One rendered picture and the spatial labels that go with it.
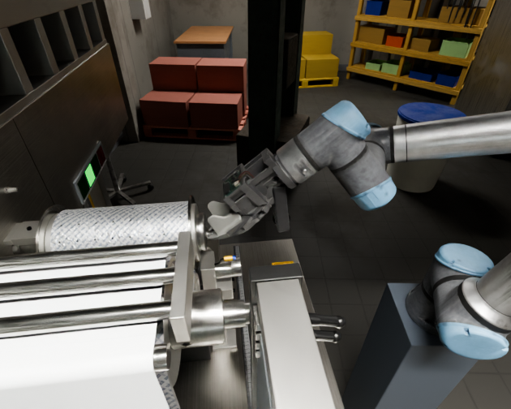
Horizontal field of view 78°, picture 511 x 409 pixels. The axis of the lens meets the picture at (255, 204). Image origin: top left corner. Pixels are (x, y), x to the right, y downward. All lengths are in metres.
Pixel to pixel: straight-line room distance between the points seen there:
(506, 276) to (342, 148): 0.38
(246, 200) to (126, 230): 0.22
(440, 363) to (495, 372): 1.14
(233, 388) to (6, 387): 0.59
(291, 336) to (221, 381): 0.58
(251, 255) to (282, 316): 0.79
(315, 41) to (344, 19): 0.96
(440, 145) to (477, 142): 0.06
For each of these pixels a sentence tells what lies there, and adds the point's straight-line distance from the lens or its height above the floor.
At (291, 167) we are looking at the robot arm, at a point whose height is 1.40.
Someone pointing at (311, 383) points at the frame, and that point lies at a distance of 0.26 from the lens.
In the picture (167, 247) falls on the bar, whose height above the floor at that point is 1.45.
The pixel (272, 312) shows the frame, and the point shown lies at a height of 1.44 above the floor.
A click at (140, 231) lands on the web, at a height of 1.30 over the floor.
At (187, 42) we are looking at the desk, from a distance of 5.17.
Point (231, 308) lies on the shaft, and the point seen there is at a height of 1.35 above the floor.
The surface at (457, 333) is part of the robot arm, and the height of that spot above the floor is 1.10.
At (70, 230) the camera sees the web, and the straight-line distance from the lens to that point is 0.64.
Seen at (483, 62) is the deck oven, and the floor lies 0.82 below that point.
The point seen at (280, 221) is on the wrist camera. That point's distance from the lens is 0.62.
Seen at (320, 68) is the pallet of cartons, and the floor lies 0.30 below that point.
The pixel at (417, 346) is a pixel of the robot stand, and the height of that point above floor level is 0.90.
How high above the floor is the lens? 1.67
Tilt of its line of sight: 37 degrees down
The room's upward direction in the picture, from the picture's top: straight up
